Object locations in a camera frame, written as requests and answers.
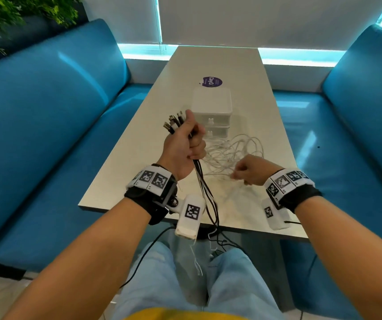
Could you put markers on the person's left hand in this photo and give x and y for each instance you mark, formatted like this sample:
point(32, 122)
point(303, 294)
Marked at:
point(181, 149)

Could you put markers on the person's right hand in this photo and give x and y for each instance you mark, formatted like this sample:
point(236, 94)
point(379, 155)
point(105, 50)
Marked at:
point(256, 169)

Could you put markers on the white box with drawers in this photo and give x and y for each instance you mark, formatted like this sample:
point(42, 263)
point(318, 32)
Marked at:
point(211, 99)

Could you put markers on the person's right forearm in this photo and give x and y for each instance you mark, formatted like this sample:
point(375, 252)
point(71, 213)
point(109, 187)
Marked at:
point(354, 256)

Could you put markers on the person's left forearm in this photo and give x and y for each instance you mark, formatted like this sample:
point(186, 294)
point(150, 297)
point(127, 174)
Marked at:
point(77, 263)

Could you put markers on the person's blue jeans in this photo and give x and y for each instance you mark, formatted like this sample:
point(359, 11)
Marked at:
point(164, 286)

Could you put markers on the person's yellow shirt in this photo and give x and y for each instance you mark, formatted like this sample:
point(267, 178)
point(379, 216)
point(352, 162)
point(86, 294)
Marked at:
point(177, 314)

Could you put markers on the white table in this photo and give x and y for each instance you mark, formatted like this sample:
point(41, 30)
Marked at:
point(137, 163)

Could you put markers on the black marker-tagged right wristband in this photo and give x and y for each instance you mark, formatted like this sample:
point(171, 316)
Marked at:
point(302, 198)

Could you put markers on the black marker-tagged wristband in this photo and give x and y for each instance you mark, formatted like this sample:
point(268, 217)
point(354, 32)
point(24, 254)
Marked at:
point(141, 199)
point(302, 198)

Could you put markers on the black marker-tagged left wristband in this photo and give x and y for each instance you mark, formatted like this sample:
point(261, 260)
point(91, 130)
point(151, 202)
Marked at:
point(141, 199)

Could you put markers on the round purple sticker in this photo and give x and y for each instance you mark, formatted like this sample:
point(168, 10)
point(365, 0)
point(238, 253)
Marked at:
point(212, 81)

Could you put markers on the blue leather sofa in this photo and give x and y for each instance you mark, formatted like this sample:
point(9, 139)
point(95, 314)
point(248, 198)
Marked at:
point(354, 146)
point(44, 129)

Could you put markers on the cyan light strip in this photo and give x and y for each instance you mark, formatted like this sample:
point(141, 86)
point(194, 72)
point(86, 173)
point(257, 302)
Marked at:
point(141, 51)

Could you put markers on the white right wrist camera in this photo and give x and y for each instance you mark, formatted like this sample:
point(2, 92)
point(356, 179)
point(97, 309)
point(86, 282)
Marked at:
point(277, 221)

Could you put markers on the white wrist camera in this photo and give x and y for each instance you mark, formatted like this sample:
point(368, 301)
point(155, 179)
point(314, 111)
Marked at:
point(277, 221)
point(189, 226)

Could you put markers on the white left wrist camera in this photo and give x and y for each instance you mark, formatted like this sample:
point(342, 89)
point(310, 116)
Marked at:
point(189, 226)

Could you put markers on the cyan vertical wall light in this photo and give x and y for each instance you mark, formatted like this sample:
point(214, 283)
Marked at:
point(158, 19)

